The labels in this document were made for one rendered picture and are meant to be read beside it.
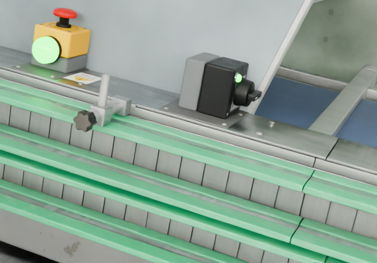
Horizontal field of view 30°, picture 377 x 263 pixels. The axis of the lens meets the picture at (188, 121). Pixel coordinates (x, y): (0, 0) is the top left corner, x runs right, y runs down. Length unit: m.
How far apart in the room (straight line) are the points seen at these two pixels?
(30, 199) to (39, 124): 0.12
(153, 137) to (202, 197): 0.11
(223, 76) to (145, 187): 0.20
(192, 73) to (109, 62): 0.20
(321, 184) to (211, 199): 0.17
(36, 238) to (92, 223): 0.15
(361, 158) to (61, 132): 0.47
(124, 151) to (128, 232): 0.12
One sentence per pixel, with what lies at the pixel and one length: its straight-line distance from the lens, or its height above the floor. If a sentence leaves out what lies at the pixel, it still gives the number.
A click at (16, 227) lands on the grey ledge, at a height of 0.88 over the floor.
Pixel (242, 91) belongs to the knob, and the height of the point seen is 0.81.
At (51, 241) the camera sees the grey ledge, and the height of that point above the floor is 0.88.
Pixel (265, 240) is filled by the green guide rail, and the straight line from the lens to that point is 0.97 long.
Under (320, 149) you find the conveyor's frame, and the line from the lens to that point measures 1.03.
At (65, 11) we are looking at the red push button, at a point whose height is 0.80.
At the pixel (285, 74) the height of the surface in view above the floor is 0.25.
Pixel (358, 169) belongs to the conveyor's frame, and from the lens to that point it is 1.00.
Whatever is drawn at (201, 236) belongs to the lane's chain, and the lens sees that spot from 1.09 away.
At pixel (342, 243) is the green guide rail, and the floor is 0.93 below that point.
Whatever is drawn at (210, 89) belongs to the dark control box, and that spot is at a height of 0.84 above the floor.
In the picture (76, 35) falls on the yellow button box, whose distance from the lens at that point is 1.19.
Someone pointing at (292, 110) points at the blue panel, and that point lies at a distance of 1.30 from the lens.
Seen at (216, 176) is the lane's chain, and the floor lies 0.88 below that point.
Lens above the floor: 1.83
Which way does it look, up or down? 66 degrees down
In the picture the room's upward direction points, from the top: 121 degrees counter-clockwise
